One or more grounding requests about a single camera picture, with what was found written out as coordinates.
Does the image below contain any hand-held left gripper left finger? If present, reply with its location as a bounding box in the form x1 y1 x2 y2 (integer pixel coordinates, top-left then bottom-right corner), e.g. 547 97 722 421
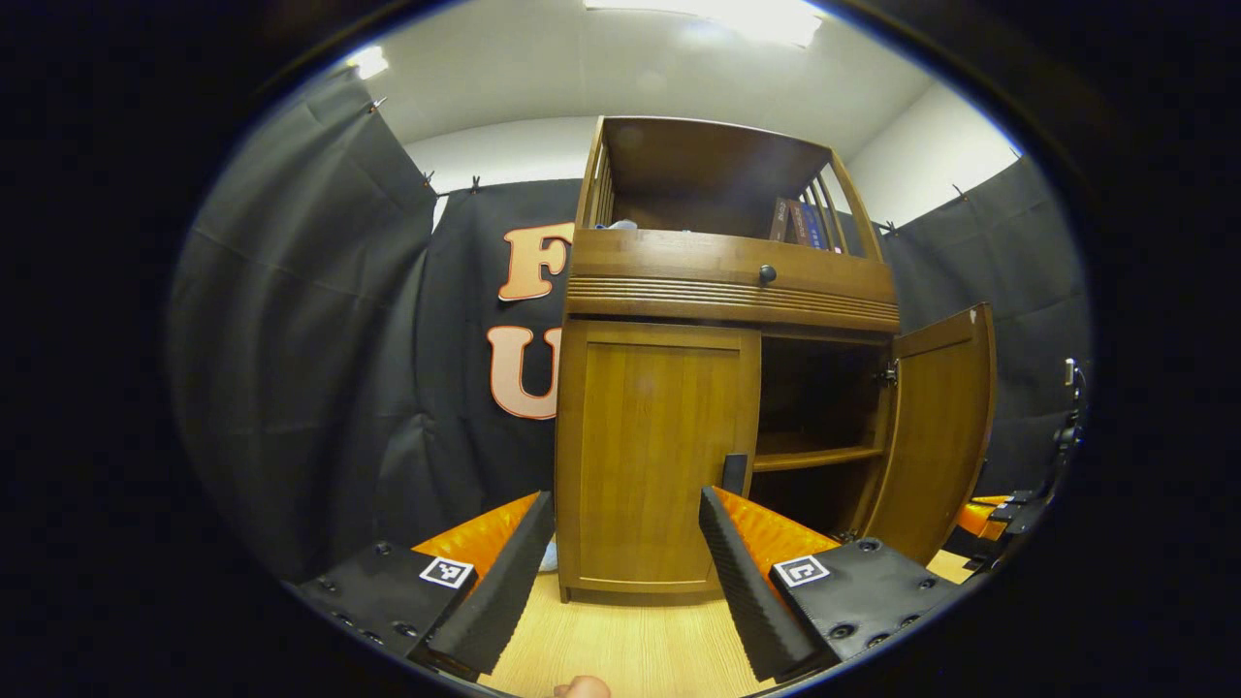
291 490 556 682

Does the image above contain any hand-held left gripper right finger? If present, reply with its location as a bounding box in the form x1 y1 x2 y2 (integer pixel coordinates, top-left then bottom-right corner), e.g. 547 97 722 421
698 485 980 684

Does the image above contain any wooden cabinet door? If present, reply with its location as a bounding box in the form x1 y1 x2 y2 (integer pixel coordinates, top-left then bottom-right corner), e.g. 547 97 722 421
559 322 762 594
858 302 998 566

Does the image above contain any wooden double-door shoe cabinet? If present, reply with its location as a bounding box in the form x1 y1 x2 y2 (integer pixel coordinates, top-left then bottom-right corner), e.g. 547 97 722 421
555 116 998 607

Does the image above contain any wooden cabinet inner shelf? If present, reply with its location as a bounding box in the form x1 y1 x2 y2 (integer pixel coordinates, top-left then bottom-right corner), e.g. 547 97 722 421
753 433 883 473

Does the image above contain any wooden cabinet drawer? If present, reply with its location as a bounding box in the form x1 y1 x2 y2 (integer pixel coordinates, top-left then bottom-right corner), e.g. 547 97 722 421
565 229 901 335

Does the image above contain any black backdrop cloth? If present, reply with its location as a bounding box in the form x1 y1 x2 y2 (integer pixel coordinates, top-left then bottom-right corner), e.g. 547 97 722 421
165 68 1095 583

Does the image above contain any large ceiling light panel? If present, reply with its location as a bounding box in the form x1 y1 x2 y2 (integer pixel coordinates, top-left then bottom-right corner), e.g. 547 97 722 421
582 0 825 48

